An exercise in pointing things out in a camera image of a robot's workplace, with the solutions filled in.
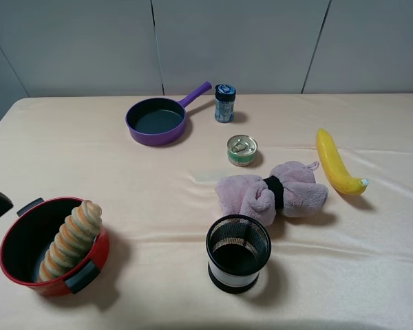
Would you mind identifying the striped twisted bread loaf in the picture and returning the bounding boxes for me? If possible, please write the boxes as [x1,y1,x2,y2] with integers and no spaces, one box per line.
[37,200,102,283]

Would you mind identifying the tin can with pull tab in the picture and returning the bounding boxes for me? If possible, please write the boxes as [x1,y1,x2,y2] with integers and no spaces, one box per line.
[226,135,258,167]

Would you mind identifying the purple frying pan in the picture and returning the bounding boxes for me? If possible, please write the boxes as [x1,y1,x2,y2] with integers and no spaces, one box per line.
[125,82,212,146]

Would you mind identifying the small blue-lidded jar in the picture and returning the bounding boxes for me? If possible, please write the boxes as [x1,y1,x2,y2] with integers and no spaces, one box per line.
[215,84,236,123]

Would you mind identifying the black mesh pen cup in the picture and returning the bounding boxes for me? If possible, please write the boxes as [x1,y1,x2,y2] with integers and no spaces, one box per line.
[206,214,271,294]

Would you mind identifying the pink towel with black band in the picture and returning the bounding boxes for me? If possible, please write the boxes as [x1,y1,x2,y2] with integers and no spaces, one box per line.
[215,161,328,227]

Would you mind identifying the yellow banana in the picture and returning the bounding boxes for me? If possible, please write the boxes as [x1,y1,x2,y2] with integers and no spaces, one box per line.
[316,129,369,195]

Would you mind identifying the red pot with black handles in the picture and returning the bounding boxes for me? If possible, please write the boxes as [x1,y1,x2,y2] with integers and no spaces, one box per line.
[0,197,109,296]

